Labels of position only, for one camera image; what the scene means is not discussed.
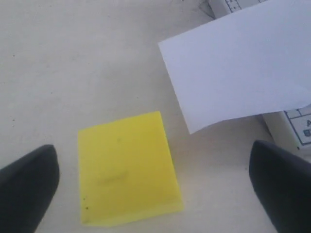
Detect grey paper cutter base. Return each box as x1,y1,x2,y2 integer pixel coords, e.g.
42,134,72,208
207,0,311,154

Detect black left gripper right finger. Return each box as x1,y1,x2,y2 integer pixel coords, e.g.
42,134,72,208
249,140,311,233

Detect white paper sheet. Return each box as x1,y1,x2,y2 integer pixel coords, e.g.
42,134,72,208
159,0,311,133

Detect yellow cube block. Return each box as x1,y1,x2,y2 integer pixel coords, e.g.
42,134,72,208
77,111,184,227

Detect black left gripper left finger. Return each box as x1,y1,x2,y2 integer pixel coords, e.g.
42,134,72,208
0,145,60,233

